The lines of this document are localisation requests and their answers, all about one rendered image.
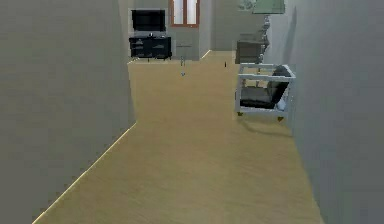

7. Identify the white frame black cushion armchair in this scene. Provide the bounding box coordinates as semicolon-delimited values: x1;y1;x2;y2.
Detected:
234;62;297;122

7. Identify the green framed wall picture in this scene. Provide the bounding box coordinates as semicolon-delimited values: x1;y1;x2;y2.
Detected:
237;0;257;11

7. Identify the brown framed window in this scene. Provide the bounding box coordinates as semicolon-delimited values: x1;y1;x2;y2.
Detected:
168;0;201;28

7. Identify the green shade floor lamp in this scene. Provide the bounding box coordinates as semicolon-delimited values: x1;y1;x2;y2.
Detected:
252;0;286;54

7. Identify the black television stand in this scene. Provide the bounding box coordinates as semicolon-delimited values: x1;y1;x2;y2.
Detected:
128;31;173;62

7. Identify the black television set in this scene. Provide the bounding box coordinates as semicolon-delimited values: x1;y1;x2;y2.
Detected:
130;9;167;33

